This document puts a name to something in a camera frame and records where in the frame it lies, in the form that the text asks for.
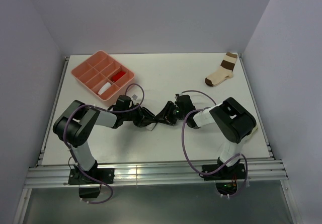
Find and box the pale green ankle sock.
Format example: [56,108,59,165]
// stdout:
[249,126,258,136]

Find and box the cream brown striped sock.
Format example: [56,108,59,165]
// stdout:
[205,52,238,87]

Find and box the beige reindeer sock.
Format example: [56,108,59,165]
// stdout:
[111,70,126,83]

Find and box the black white striped ankle sock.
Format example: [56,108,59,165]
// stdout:
[144,118,157,131]

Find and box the aluminium table front rail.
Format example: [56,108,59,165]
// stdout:
[23,158,288,189]

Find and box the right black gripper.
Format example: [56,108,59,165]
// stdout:
[154,101,187,126]

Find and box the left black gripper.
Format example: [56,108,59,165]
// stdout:
[123,103,155,127]

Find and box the pink compartment organizer tray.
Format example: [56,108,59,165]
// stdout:
[71,51,135,106]

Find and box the white sock with black stripes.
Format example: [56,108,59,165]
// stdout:
[98,82,112,95]

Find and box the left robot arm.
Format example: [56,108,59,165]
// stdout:
[53,95,155,183]

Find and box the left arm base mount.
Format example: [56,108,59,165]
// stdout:
[68,167,115,200]

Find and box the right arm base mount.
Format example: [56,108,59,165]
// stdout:
[199,162,249,199]

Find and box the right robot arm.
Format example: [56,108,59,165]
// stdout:
[154,94,257,179]

